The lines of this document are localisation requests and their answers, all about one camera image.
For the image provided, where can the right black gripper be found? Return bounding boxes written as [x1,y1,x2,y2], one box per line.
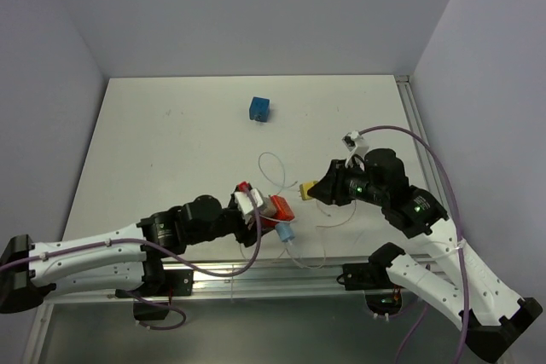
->
[307,158,388,205]

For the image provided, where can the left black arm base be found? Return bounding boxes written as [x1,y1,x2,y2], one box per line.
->
[114,269,194,331]

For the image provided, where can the light blue plug charger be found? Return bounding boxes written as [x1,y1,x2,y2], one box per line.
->
[275,222,295,246]

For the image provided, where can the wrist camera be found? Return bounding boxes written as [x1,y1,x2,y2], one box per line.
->
[234,182,265,217]
[342,130,369,167]

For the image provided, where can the aluminium rail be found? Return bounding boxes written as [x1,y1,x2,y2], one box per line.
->
[42,257,427,305]
[394,75,451,216]

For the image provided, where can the blue cube socket adapter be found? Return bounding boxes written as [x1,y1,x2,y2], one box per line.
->
[248,96,270,123]

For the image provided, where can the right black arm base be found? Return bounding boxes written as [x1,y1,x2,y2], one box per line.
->
[336,262,418,321]

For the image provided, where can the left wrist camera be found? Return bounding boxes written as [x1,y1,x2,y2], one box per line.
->
[234,182,265,217]

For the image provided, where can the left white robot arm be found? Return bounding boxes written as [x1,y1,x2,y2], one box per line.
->
[1,188,279,315]

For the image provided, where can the aluminium right side rail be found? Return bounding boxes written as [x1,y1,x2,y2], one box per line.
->
[394,75,451,216]

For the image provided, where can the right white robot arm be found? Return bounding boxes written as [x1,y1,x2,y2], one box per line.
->
[308,148,543,363]

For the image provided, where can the yellow plug adapter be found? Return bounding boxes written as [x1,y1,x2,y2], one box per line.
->
[299,181,317,201]

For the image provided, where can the aluminium front rail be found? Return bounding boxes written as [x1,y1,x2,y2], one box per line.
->
[42,257,427,305]

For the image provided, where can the red cube socket adapter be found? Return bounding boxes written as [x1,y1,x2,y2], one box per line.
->
[261,195,295,227]

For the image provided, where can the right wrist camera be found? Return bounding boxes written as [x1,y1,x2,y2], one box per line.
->
[342,130,369,167]

